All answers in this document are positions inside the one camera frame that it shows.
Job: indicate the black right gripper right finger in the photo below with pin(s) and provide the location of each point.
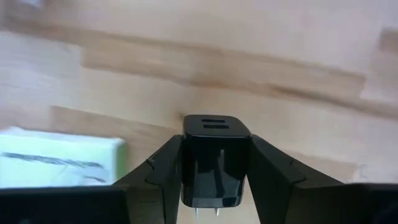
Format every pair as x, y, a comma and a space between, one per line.
273, 180

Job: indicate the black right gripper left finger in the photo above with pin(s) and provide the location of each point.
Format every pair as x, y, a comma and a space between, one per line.
155, 186

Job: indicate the black USB wall charger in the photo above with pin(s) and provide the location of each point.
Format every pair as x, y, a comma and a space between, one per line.
214, 161

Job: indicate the white green acer box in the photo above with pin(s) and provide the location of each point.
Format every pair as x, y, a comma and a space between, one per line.
56, 161

